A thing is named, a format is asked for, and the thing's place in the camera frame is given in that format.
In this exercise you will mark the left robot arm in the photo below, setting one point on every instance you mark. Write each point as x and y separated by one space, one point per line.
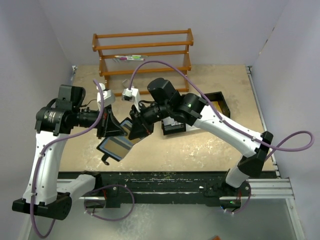
54 122

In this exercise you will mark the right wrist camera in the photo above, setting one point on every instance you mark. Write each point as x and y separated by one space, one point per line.
132 95

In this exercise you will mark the wooden block in bin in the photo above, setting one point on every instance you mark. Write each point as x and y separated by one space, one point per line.
219 106

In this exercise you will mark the black right bin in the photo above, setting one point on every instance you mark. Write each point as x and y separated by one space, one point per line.
218 96

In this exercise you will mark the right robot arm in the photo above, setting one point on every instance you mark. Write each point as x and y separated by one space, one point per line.
194 110

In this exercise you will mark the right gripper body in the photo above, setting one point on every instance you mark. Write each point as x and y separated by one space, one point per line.
143 118

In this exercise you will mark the wooden three-tier rack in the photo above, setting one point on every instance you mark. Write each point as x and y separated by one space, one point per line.
172 38

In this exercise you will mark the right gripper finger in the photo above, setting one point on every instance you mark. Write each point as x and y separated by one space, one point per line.
142 133
134 115

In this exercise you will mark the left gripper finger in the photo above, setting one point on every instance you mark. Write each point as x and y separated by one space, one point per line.
112 133
113 123

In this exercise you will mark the coloured pens on rack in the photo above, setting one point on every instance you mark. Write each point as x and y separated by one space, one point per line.
129 58

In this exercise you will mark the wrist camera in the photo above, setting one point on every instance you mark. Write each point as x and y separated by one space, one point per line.
108 97
132 95

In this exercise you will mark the black bin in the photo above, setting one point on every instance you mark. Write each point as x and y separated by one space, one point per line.
218 96
169 129

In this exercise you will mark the silver cards in bin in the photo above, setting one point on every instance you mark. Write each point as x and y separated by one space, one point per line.
171 122

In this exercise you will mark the black left bin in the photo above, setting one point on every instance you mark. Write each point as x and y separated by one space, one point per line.
169 129

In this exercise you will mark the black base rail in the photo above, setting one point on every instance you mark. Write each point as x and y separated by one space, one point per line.
178 188

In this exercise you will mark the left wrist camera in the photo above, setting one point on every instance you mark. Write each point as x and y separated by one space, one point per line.
108 97

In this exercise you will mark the white middle bin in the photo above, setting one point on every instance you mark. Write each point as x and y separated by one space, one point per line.
190 128

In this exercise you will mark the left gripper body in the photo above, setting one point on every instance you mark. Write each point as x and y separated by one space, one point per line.
103 126

